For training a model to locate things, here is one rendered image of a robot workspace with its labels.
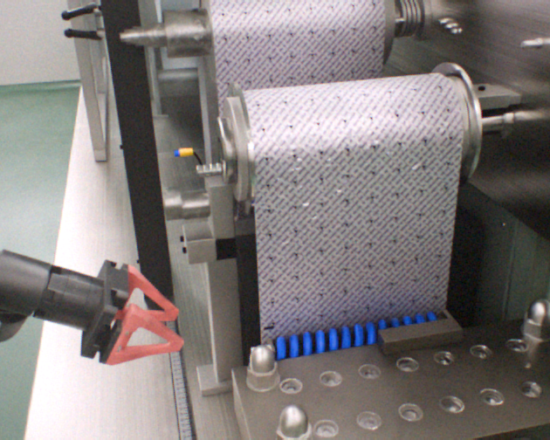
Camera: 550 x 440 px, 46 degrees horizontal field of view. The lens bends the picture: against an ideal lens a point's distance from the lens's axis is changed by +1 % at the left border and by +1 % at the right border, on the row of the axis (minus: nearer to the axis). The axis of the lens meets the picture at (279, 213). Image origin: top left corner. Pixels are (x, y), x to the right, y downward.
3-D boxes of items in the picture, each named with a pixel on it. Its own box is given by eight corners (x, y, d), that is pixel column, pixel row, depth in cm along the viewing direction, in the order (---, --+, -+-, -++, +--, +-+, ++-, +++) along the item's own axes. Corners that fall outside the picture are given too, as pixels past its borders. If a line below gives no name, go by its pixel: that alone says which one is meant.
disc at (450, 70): (413, 155, 86) (427, 46, 78) (416, 155, 86) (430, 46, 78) (465, 211, 74) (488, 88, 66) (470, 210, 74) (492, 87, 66)
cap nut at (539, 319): (513, 326, 77) (519, 293, 75) (541, 320, 78) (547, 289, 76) (532, 344, 74) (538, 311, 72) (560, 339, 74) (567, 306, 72)
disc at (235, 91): (230, 177, 81) (223, 63, 73) (233, 176, 81) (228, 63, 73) (252, 240, 69) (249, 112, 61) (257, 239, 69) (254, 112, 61)
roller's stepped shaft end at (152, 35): (121, 47, 89) (118, 23, 88) (165, 44, 90) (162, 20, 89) (122, 51, 86) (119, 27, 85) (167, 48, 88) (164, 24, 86)
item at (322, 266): (261, 349, 76) (254, 211, 68) (442, 319, 81) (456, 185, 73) (262, 352, 76) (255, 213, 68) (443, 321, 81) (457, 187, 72)
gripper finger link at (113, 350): (170, 383, 68) (85, 361, 65) (165, 343, 75) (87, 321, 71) (197, 333, 67) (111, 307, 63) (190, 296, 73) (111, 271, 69)
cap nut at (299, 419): (271, 434, 62) (270, 398, 60) (307, 427, 63) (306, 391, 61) (280, 463, 59) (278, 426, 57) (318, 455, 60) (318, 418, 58)
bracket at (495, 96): (451, 99, 78) (453, 83, 77) (496, 94, 79) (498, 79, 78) (472, 111, 73) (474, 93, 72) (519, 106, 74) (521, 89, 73)
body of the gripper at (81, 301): (97, 362, 65) (23, 344, 62) (99, 307, 74) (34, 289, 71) (123, 312, 64) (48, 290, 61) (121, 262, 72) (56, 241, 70)
